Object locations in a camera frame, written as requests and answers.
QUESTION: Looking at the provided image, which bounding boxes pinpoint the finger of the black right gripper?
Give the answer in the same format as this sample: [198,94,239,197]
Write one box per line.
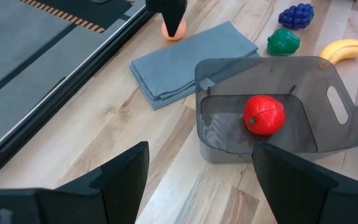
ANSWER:
[146,0,188,37]

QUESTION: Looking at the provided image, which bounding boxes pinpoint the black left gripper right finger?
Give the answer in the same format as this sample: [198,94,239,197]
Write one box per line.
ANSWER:
[252,139,358,224]

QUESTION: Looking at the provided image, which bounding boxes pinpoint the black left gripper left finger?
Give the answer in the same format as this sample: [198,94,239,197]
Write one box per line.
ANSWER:
[56,141,150,224]

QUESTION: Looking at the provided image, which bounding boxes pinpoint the toy peach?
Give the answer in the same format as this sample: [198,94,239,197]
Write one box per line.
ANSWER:
[161,17,187,42]

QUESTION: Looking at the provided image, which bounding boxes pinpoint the red toy tomato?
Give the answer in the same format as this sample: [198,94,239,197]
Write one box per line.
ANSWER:
[243,95,287,136]

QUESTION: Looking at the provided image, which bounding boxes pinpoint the green toy bell pepper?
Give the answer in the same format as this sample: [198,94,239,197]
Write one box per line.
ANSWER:
[266,27,301,57]

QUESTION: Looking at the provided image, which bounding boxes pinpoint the purple toy grapes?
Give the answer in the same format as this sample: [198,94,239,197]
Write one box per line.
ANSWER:
[278,2,315,30]

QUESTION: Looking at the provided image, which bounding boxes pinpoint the yellow toy banana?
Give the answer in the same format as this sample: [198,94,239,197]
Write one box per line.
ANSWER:
[318,38,358,65]

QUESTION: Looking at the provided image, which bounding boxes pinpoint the blue-grey folded cloth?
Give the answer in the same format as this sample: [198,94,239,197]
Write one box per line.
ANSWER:
[129,21,259,111]

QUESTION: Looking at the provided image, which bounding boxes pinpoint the black floor mat striped edge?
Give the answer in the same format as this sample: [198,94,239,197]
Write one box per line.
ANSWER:
[19,0,135,34]

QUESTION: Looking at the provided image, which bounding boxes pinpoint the grey translucent plastic bin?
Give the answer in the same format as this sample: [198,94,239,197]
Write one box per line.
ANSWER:
[194,55,358,164]

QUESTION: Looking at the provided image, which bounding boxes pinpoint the black table edge frame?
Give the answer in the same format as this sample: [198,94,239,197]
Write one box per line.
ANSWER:
[0,6,155,188]

